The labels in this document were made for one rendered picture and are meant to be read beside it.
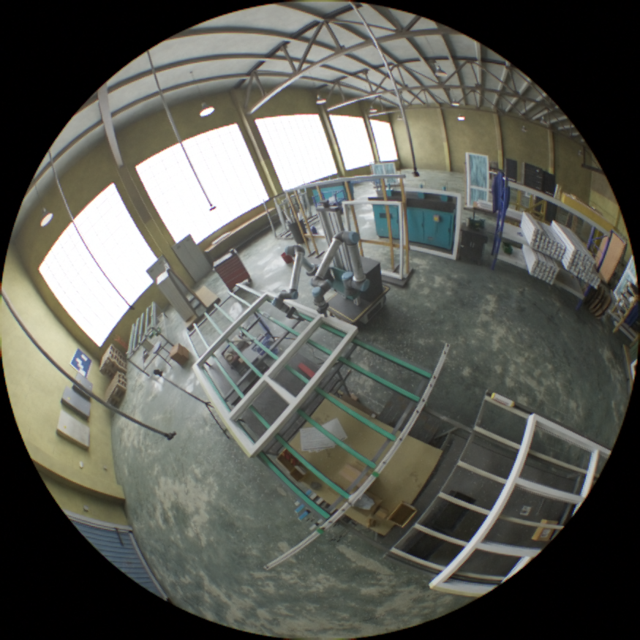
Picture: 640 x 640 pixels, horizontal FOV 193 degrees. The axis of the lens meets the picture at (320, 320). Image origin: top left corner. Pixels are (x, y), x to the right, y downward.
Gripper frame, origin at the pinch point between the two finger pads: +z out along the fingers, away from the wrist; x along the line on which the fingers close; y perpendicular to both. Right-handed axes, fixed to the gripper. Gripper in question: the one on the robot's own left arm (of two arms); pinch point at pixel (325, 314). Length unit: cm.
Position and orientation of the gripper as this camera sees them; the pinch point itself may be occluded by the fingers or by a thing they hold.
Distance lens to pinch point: 192.3
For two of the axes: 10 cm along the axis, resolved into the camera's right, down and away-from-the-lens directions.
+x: 6.1, -6.9, 3.9
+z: 2.8, 6.5, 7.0
